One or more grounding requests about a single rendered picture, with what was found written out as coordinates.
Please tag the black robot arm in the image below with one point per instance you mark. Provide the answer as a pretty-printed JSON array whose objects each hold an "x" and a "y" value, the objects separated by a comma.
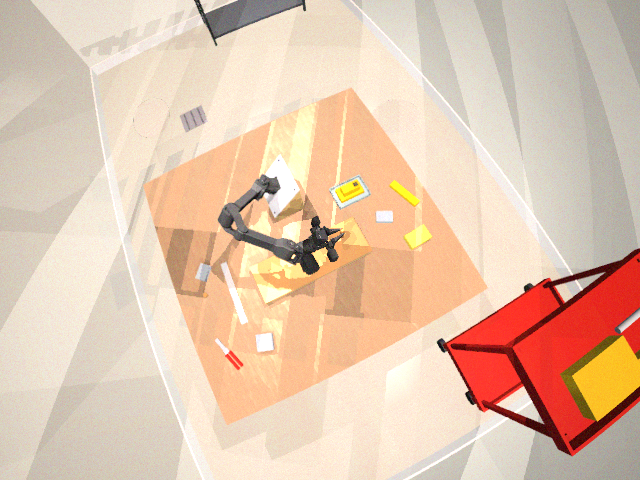
[{"x": 282, "y": 248}]

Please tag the yellow rectangular bar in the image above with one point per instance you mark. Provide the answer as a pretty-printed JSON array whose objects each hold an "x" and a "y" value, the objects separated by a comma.
[{"x": 405, "y": 194}]

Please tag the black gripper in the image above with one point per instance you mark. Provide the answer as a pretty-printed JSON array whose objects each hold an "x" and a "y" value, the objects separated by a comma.
[{"x": 332, "y": 253}]

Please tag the white flat bar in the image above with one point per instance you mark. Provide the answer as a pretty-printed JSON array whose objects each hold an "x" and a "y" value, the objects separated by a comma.
[{"x": 233, "y": 292}]

